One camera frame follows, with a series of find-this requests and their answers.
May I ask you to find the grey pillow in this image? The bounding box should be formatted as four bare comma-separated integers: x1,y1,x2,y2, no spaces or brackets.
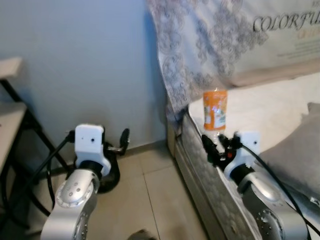
260,102,320,201

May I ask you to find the orange label plastic bottle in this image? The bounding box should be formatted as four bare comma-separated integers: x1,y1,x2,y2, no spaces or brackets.
202,89,229,133

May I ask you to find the grey robot leg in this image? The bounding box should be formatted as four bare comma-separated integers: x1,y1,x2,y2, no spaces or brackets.
127,229,158,240

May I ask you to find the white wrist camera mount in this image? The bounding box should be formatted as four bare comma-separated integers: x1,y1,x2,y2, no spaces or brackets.
74,124,112,177
224,131,262,178

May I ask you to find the white shelf black frame desk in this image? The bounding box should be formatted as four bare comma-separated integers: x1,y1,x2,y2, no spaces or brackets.
0,56,68,236

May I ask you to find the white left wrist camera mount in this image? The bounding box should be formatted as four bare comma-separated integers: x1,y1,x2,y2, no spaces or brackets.
74,124,112,177

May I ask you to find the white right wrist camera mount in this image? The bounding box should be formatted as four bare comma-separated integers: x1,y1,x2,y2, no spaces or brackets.
224,131,262,178

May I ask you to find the grey patterned bed base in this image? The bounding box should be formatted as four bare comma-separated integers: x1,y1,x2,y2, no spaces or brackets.
166,112,261,240

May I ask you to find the white quilted mattress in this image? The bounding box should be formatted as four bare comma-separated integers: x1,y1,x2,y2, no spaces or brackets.
187,72,320,221

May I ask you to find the white grey floral bedding pack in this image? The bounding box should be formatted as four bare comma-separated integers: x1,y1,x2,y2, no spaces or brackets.
147,0,320,126

